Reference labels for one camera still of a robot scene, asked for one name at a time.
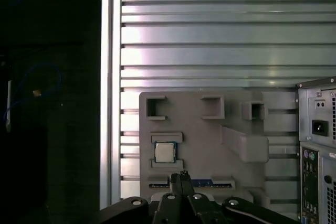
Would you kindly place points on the grey parts rack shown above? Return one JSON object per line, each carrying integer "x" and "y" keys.
{"x": 199, "y": 142}

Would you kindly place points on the black PC case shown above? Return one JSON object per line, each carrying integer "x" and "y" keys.
{"x": 326, "y": 169}

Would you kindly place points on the grey power supply unit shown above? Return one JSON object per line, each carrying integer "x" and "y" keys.
{"x": 319, "y": 108}

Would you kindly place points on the silver CPU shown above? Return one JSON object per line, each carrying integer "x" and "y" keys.
{"x": 166, "y": 151}

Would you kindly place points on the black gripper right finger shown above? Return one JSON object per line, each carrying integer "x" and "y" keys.
{"x": 199, "y": 208}

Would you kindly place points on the dark RAM stick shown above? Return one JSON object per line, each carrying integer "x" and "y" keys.
{"x": 202, "y": 182}

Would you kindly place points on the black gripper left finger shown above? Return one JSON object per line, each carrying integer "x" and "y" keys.
{"x": 168, "y": 208}

